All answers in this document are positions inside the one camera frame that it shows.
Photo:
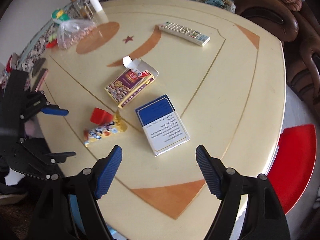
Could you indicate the red cube box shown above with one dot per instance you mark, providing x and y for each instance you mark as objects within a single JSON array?
[{"x": 100, "y": 116}]

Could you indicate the glass jar brown lid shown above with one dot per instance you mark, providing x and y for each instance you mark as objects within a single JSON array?
[{"x": 83, "y": 9}]

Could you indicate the white cylindrical bottle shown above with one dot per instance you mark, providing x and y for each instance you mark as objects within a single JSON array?
[{"x": 96, "y": 5}]

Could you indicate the fruit plate red rim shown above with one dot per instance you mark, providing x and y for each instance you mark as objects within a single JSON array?
[{"x": 52, "y": 40}]

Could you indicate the brown leather sofa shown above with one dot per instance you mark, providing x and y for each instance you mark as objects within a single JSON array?
[{"x": 299, "y": 31}]

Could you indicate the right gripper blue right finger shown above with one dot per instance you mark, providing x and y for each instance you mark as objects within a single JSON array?
[{"x": 212, "y": 170}]

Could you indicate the yellow snack wrapper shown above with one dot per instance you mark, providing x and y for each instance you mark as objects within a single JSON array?
[{"x": 115, "y": 126}]

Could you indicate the clear bag of peanuts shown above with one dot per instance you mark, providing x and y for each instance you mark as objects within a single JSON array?
[{"x": 70, "y": 32}]

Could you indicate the blue white medicine box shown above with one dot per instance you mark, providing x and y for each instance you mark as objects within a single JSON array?
[{"x": 162, "y": 125}]

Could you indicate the smartphone pink case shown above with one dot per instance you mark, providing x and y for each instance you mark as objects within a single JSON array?
[{"x": 40, "y": 80}]

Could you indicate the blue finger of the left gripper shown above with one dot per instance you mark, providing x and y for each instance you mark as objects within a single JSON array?
[
  {"x": 54, "y": 110},
  {"x": 60, "y": 157}
]

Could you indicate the red plastic stool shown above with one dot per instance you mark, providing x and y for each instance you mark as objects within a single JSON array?
[{"x": 294, "y": 164}]

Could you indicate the white remote control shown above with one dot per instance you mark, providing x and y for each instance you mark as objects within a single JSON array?
[{"x": 185, "y": 33}]

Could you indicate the light blue plastic stool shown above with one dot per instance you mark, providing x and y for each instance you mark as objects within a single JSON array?
[{"x": 87, "y": 217}]

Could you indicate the purple yellow snack box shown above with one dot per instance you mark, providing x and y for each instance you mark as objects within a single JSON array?
[{"x": 128, "y": 85}]

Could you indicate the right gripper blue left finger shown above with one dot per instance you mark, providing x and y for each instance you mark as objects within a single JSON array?
[{"x": 105, "y": 170}]

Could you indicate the green capped bottle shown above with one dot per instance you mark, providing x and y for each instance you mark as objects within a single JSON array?
[{"x": 59, "y": 15}]

